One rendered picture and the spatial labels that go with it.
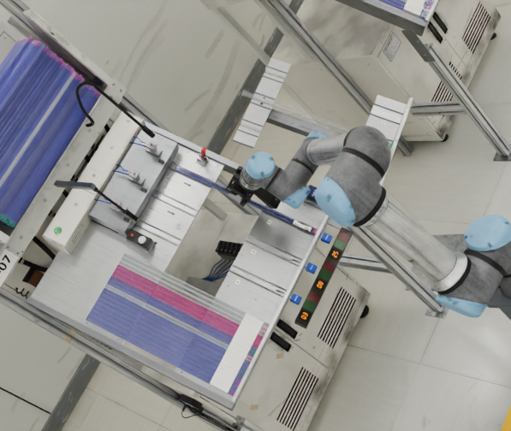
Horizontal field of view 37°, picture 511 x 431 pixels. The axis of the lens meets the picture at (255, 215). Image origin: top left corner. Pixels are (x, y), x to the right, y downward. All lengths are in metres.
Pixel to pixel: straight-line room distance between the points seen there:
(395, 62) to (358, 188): 1.45
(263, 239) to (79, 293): 0.59
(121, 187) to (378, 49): 1.20
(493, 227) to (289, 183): 0.56
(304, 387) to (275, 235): 0.73
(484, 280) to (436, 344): 0.97
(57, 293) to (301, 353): 0.94
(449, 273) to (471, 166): 1.42
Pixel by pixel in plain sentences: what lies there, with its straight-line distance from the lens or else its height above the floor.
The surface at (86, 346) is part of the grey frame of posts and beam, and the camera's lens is 2.60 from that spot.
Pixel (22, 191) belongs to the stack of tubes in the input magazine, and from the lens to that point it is 2.37.
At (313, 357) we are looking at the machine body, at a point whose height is 0.20.
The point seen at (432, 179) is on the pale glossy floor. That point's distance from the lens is 3.38.
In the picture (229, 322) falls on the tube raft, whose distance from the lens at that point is 2.35.
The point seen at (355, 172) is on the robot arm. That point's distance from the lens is 1.78.
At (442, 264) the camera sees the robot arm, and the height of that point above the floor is 0.84.
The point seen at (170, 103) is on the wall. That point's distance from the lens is 4.42.
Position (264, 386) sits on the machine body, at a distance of 2.80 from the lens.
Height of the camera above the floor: 2.23
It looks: 34 degrees down
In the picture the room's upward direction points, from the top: 49 degrees counter-clockwise
